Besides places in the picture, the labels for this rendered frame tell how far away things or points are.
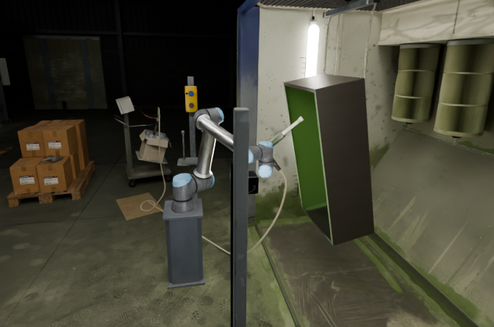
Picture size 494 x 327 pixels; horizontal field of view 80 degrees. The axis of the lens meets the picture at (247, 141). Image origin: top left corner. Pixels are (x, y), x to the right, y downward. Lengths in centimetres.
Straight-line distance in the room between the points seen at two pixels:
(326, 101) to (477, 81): 123
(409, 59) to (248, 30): 151
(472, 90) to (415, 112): 62
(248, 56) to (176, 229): 169
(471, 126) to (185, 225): 232
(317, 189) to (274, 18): 166
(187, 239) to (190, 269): 27
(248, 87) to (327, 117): 116
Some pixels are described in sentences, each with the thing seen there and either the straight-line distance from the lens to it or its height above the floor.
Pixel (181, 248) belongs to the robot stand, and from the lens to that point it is 255.
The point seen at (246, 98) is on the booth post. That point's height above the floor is 145.
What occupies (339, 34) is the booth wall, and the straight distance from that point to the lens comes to 326.
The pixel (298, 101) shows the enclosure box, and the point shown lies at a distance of 257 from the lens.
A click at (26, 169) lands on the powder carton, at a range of 461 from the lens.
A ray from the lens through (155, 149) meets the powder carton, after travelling 454.
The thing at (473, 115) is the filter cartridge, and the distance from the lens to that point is 283.
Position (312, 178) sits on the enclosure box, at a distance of 282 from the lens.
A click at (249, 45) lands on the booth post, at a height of 194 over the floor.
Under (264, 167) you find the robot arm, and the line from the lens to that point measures 181.
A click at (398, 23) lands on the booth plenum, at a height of 215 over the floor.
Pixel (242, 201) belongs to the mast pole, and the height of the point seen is 131.
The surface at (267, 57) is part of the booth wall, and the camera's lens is 299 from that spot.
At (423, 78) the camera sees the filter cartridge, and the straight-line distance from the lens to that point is 321.
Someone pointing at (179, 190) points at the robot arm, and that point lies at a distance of 238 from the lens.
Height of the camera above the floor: 179
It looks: 15 degrees down
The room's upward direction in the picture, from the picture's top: 1 degrees clockwise
